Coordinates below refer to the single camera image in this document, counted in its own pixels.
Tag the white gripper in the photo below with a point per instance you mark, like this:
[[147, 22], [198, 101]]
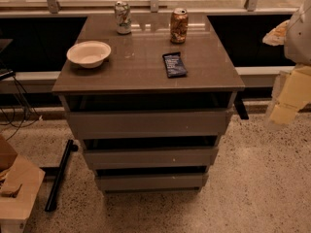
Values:
[[299, 38]]

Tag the grey bottom drawer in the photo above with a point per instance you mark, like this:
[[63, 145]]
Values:
[[149, 182]]

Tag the grey drawer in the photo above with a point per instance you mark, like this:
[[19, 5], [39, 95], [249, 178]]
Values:
[[109, 125], [149, 182], [99, 159]]

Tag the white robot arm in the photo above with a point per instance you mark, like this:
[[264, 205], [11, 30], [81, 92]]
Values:
[[297, 48]]

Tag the grey middle drawer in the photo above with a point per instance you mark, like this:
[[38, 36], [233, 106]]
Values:
[[99, 159]]

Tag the grey drawer cabinet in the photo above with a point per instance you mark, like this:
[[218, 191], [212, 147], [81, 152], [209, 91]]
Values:
[[134, 79]]

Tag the grey top drawer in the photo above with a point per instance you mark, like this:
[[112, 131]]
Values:
[[109, 125]]

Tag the black bar behind cabinet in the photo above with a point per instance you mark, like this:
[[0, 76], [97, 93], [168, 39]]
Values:
[[240, 107]]

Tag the dark blue snack packet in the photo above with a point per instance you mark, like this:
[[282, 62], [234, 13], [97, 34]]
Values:
[[174, 65]]

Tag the orange soda can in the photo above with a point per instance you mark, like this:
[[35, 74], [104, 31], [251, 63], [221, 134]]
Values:
[[179, 25]]

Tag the white green soda can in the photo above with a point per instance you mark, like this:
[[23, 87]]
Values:
[[122, 17]]

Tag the white paper bowl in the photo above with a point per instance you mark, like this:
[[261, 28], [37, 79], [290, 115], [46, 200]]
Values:
[[89, 54]]

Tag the black metal floor bar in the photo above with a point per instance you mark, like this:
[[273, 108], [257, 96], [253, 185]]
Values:
[[58, 173]]

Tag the cardboard box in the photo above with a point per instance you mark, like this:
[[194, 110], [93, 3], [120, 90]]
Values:
[[20, 182]]

